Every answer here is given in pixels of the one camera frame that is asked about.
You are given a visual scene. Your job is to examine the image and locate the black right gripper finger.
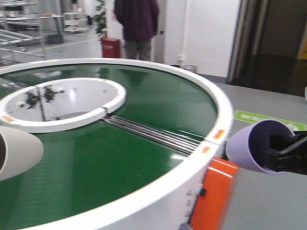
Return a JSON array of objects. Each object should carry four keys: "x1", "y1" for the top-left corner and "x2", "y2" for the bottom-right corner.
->
[
  {"x1": 263, "y1": 151, "x2": 281, "y2": 173},
  {"x1": 269, "y1": 131, "x2": 307, "y2": 151}
]

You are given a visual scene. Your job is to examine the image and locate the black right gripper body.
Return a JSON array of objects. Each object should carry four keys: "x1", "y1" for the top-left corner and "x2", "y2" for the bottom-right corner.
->
[{"x1": 278, "y1": 138, "x2": 307, "y2": 175}]

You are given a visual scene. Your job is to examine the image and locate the lavender plastic cup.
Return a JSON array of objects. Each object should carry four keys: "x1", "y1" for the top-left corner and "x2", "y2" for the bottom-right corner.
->
[{"x1": 225, "y1": 119, "x2": 295, "y2": 175}]

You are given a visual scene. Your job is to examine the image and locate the cream plastic cup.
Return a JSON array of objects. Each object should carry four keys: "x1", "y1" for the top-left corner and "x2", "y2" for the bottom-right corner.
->
[{"x1": 0, "y1": 126, "x2": 44, "y2": 181}]

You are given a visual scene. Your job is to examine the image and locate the orange conveyor control panel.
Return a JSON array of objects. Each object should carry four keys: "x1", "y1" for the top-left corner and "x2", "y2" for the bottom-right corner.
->
[{"x1": 189, "y1": 157, "x2": 239, "y2": 230}]

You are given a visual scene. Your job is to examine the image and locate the white outer conveyor rim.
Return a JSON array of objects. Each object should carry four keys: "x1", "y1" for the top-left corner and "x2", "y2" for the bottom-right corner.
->
[{"x1": 0, "y1": 58, "x2": 233, "y2": 230}]

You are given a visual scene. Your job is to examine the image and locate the green circular conveyor belt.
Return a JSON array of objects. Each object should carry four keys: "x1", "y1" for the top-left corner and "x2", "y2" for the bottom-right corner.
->
[{"x1": 0, "y1": 64, "x2": 217, "y2": 230}]

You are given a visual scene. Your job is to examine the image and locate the person in purple jacket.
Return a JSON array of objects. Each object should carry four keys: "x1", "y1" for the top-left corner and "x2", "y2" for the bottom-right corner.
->
[{"x1": 114, "y1": 0, "x2": 160, "y2": 61}]

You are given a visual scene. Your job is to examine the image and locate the red fire extinguisher box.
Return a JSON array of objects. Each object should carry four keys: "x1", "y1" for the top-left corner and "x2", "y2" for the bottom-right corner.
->
[{"x1": 101, "y1": 37, "x2": 121, "y2": 58}]

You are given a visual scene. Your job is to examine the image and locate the green potted plant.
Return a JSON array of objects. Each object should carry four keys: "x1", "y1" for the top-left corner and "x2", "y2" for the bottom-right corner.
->
[{"x1": 94, "y1": 0, "x2": 107, "y2": 39}]

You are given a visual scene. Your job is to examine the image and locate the white shelving cart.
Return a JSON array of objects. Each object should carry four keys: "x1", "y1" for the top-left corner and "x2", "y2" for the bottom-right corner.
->
[{"x1": 63, "y1": 12, "x2": 88, "y2": 33}]

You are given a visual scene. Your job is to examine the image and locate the dark grey floor box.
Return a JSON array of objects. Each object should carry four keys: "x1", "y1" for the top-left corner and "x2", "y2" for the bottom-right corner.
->
[{"x1": 47, "y1": 34, "x2": 64, "y2": 44}]

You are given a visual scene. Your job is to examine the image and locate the metal roller rack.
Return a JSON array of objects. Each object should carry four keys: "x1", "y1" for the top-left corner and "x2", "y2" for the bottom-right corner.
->
[{"x1": 0, "y1": 0, "x2": 46, "y2": 68}]

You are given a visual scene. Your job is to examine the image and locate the grey wire waste basket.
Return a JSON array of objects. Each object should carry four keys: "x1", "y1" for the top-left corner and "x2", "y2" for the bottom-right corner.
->
[{"x1": 182, "y1": 65, "x2": 198, "y2": 73}]

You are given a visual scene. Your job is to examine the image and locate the white inner conveyor ring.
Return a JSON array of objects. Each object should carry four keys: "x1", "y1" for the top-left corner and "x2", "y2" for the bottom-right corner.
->
[{"x1": 0, "y1": 77, "x2": 127, "y2": 134}]

